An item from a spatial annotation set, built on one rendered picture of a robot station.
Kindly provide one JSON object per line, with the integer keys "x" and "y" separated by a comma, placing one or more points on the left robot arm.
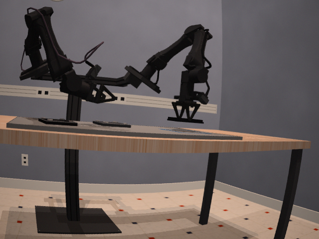
{"x": 194, "y": 63}

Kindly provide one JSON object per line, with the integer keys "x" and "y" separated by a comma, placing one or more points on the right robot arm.
{"x": 58, "y": 67}

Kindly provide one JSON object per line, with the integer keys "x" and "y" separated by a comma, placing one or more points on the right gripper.
{"x": 86, "y": 90}

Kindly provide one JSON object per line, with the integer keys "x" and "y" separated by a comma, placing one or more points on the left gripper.
{"x": 185, "y": 99}

